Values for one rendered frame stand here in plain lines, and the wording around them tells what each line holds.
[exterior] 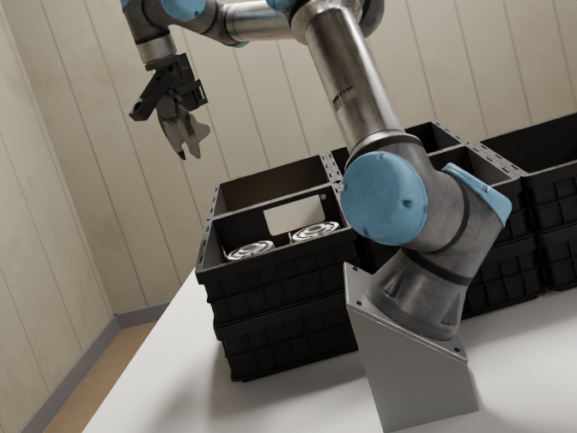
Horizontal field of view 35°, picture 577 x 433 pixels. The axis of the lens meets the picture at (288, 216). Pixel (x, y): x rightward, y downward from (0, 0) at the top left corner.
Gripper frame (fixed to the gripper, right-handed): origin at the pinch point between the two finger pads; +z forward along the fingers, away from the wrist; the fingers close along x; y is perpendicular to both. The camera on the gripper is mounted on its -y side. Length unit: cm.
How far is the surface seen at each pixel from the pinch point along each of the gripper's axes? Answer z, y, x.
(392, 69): 28, 190, 130
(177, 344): 38.3, -14.1, 8.1
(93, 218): 54, 81, 246
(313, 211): 21.4, 19.4, -9.4
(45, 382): 97, 12, 194
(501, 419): 39, -13, -79
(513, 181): 17, 24, -61
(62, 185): 33, 73, 248
